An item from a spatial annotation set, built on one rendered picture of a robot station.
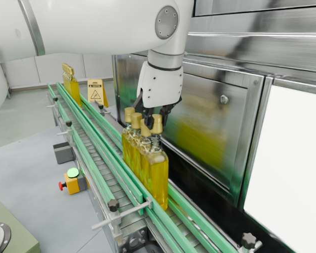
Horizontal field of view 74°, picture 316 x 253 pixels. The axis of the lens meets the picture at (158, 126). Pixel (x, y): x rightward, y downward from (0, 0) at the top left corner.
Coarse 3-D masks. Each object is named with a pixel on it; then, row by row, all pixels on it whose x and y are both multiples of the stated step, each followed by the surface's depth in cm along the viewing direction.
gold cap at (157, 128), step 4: (156, 116) 54; (160, 116) 54; (156, 120) 53; (160, 120) 53; (156, 124) 54; (160, 124) 54; (152, 128) 54; (156, 128) 54; (160, 128) 54; (152, 132) 55; (156, 132) 54; (160, 132) 55
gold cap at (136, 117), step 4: (136, 112) 66; (132, 116) 64; (136, 116) 63; (140, 116) 64; (132, 120) 64; (136, 120) 64; (132, 124) 65; (136, 124) 64; (132, 128) 65; (136, 128) 65; (140, 128) 65
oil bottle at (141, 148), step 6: (138, 144) 63; (144, 144) 62; (150, 144) 62; (138, 150) 63; (144, 150) 61; (138, 156) 64; (138, 162) 65; (138, 168) 66; (138, 174) 68; (144, 186) 66
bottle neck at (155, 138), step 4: (152, 136) 56; (156, 136) 56; (160, 136) 56; (152, 140) 56; (156, 140) 56; (160, 140) 56; (152, 144) 57; (156, 144) 56; (160, 144) 57; (152, 148) 57; (156, 148) 57; (160, 148) 58; (156, 152) 57
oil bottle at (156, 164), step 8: (152, 152) 58; (160, 152) 58; (144, 160) 60; (152, 160) 56; (160, 160) 57; (168, 160) 59; (144, 168) 61; (152, 168) 57; (160, 168) 58; (144, 176) 63; (152, 176) 58; (160, 176) 59; (144, 184) 64; (152, 184) 59; (160, 184) 61; (152, 192) 60; (160, 192) 62; (160, 200) 63
